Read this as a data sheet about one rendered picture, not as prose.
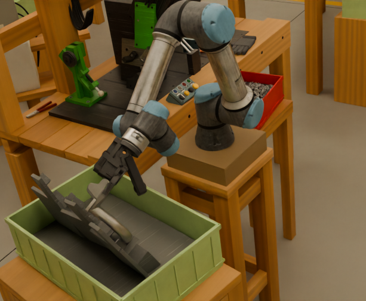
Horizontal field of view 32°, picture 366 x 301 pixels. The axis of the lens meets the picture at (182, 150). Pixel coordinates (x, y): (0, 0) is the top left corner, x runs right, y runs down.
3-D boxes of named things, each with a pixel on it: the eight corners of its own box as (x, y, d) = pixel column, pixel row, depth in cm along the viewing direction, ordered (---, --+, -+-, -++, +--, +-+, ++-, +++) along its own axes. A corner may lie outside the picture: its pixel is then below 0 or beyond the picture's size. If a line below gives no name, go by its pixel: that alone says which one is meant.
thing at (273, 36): (291, 46, 355) (290, 20, 347) (120, 194, 257) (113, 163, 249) (268, 42, 362) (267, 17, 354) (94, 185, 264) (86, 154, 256)
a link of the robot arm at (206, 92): (208, 107, 250) (203, 76, 242) (237, 114, 242) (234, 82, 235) (190, 122, 242) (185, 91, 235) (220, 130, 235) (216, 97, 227)
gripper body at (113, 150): (91, 172, 187) (115, 139, 190) (115, 189, 187) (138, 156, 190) (92, 168, 180) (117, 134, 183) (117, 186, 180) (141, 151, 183)
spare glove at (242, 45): (239, 38, 335) (239, 34, 333) (258, 39, 330) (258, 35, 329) (224, 54, 320) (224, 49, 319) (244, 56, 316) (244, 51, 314)
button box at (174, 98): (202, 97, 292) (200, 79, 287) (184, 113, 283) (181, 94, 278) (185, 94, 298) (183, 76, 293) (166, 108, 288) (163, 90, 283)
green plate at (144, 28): (165, 48, 298) (165, 2, 291) (154, 51, 292) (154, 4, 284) (145, 45, 304) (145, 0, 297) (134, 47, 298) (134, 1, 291)
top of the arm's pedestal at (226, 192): (273, 156, 255) (273, 148, 253) (227, 199, 235) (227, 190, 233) (209, 137, 273) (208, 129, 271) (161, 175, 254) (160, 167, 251)
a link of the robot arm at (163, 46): (157, -10, 207) (103, 131, 201) (185, -7, 201) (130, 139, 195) (175, 6, 216) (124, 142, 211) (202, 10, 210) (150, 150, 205)
